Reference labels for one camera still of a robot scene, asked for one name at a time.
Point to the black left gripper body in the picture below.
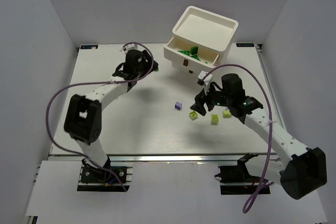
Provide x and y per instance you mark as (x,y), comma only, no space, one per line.
(146,60)

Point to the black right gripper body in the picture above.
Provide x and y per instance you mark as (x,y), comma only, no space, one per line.
(207,98)

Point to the yellow-green lego brick separated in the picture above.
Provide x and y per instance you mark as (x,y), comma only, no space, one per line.
(193,115)

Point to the dark green lego plate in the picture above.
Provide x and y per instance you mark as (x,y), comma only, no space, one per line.
(193,50)

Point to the white three-drawer cabinet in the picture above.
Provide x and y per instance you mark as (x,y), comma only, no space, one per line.
(212,33)

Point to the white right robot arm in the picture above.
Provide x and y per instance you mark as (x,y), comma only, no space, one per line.
(300,170)

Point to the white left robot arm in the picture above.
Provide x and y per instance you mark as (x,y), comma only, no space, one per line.
(83,120)

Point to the purple and yellow lego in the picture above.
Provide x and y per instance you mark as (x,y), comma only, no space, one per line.
(226,114)

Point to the purple lego brick centre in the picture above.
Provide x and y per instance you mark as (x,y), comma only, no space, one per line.
(178,105)

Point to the yellow-green lego brick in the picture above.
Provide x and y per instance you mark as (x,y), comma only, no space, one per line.
(214,119)

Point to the right blue label sticker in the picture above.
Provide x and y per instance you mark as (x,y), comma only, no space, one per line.
(244,44)

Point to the blue label sticker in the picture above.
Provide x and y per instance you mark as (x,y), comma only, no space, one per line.
(88,47)
(244,44)

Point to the left blue label sticker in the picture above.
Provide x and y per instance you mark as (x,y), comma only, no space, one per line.
(88,47)

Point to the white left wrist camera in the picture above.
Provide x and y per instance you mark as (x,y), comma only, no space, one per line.
(129,46)

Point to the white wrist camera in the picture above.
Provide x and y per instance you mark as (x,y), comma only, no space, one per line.
(129,46)
(204,79)

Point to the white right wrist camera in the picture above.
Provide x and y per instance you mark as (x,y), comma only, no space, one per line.
(204,79)

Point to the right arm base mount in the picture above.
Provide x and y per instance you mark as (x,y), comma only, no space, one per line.
(235,179)

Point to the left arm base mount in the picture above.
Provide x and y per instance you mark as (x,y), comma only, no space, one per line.
(93,179)

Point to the aluminium front rail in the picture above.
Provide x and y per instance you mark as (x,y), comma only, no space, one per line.
(156,158)

